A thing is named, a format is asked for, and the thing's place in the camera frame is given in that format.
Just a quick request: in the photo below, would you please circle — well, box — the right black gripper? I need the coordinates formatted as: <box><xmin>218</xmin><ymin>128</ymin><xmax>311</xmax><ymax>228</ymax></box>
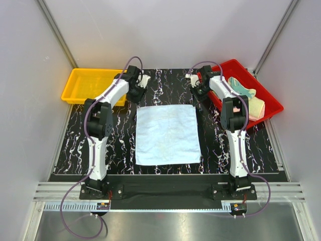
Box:
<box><xmin>189</xmin><ymin>83</ymin><xmax>211</xmax><ymax>107</ymax></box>

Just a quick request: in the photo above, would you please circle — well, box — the light blue towel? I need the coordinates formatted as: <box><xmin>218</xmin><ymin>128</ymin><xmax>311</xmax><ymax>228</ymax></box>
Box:
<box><xmin>135</xmin><ymin>104</ymin><xmax>201</xmax><ymax>166</ymax></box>

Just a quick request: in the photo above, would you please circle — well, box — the pink towel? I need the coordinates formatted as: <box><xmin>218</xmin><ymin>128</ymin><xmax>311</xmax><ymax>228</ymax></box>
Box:
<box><xmin>233</xmin><ymin>107</ymin><xmax>265</xmax><ymax>121</ymax></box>

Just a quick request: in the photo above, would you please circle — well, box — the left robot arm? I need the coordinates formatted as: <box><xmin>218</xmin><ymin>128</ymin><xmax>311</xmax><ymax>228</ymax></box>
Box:
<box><xmin>82</xmin><ymin>65</ymin><xmax>150</xmax><ymax>199</ymax></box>

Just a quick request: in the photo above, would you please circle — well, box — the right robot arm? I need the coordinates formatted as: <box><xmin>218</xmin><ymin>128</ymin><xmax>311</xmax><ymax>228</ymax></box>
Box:
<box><xmin>186</xmin><ymin>65</ymin><xmax>251</xmax><ymax>199</ymax></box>

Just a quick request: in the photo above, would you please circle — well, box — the teal patterned towel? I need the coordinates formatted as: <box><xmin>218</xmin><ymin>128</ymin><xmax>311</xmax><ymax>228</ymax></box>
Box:
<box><xmin>228</xmin><ymin>77</ymin><xmax>256</xmax><ymax>99</ymax></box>

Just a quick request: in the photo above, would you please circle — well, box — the red plastic bin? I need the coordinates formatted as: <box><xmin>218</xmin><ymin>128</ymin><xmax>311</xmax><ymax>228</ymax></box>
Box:
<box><xmin>196</xmin><ymin>59</ymin><xmax>284</xmax><ymax>130</ymax></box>

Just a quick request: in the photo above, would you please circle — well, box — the yellow plastic bin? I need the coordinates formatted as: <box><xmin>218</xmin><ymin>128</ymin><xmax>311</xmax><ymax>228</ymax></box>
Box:
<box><xmin>61</xmin><ymin>68</ymin><xmax>121</xmax><ymax>104</ymax></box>

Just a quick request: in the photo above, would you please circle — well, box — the yellow-green towel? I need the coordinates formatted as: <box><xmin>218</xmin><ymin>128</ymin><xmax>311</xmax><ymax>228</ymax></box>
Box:
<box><xmin>249</xmin><ymin>97</ymin><xmax>265</xmax><ymax>114</ymax></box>

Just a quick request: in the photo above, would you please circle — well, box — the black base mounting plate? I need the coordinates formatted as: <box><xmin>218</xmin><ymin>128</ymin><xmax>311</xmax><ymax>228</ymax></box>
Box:
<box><xmin>79</xmin><ymin>174</ymin><xmax>257</xmax><ymax>201</ymax></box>

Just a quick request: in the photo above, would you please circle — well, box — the left small electronics board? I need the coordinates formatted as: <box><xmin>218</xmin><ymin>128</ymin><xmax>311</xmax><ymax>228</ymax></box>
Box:
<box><xmin>96</xmin><ymin>201</ymin><xmax>111</xmax><ymax>210</ymax></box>

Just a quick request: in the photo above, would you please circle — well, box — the small electronics board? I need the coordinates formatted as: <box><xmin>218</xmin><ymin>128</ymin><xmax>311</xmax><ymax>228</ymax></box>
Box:
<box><xmin>231</xmin><ymin>203</ymin><xmax>247</xmax><ymax>213</ymax></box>
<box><xmin>96</xmin><ymin>201</ymin><xmax>111</xmax><ymax>210</ymax></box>

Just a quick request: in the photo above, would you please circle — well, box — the right small electronics board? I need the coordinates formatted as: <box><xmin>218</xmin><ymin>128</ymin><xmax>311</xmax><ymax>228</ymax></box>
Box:
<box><xmin>231</xmin><ymin>203</ymin><xmax>247</xmax><ymax>213</ymax></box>

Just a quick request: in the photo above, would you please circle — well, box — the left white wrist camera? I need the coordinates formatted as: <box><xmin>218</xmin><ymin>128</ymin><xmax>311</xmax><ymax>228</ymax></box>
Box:
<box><xmin>138</xmin><ymin>74</ymin><xmax>151</xmax><ymax>89</ymax></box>

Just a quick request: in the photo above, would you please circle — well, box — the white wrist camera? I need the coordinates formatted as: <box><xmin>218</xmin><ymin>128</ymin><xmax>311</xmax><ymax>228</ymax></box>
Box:
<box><xmin>185</xmin><ymin>74</ymin><xmax>200</xmax><ymax>88</ymax></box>
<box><xmin>138</xmin><ymin>74</ymin><xmax>151</xmax><ymax>89</ymax></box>

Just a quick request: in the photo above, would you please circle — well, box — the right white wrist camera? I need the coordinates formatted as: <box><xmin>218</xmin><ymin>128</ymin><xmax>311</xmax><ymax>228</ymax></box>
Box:
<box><xmin>185</xmin><ymin>74</ymin><xmax>200</xmax><ymax>88</ymax></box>

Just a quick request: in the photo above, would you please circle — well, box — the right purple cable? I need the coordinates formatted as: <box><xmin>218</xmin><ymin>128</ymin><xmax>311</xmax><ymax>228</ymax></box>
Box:
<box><xmin>188</xmin><ymin>61</ymin><xmax>271</xmax><ymax>218</ymax></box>

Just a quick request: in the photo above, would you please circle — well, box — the left corner aluminium post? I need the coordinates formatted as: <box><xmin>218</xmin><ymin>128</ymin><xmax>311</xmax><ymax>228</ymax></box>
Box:
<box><xmin>35</xmin><ymin>0</ymin><xmax>79</xmax><ymax>68</ymax></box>

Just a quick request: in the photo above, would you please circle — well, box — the corner aluminium post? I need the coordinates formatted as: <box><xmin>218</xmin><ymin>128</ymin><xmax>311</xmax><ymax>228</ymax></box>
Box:
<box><xmin>252</xmin><ymin>0</ymin><xmax>300</xmax><ymax>78</ymax></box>
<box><xmin>35</xmin><ymin>0</ymin><xmax>79</xmax><ymax>68</ymax></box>

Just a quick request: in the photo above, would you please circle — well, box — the right corner aluminium post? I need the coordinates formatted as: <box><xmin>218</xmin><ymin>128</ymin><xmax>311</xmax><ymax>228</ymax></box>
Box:
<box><xmin>252</xmin><ymin>0</ymin><xmax>300</xmax><ymax>78</ymax></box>

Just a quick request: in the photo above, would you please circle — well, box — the aluminium frame rail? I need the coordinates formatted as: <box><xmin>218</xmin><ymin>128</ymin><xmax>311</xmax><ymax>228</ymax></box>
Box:
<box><xmin>33</xmin><ymin>182</ymin><xmax>305</xmax><ymax>212</ymax></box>

